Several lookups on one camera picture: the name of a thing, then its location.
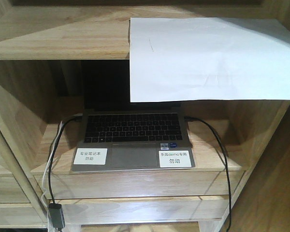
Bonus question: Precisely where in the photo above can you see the black cable of laptop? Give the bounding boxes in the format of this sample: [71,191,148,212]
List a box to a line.
[184,116,232,232]
[48,116,83,205]

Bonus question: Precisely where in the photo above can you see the black cable left of laptop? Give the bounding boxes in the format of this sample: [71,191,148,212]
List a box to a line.
[48,116,83,205]

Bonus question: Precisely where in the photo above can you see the silver open laptop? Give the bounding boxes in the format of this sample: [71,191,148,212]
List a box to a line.
[72,60,195,173]

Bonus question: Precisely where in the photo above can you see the white cable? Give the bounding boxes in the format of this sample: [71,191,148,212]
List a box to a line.
[41,120,65,232]

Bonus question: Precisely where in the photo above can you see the white label sticker left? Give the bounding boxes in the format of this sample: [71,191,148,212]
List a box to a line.
[73,148,107,165]

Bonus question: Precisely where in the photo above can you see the grey cable adapter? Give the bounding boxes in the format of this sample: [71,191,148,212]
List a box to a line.
[48,203,65,231]

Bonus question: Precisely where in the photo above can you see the white paper sheets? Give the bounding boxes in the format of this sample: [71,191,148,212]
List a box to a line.
[130,17,290,102]

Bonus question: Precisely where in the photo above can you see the black cable right of laptop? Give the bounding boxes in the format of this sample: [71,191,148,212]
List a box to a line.
[184,116,232,232]

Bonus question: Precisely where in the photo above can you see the white label sticker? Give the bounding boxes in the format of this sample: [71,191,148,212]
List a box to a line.
[159,150,193,168]
[73,148,107,165]

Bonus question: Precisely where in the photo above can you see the white label sticker right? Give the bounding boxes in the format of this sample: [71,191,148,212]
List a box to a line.
[159,150,193,168]

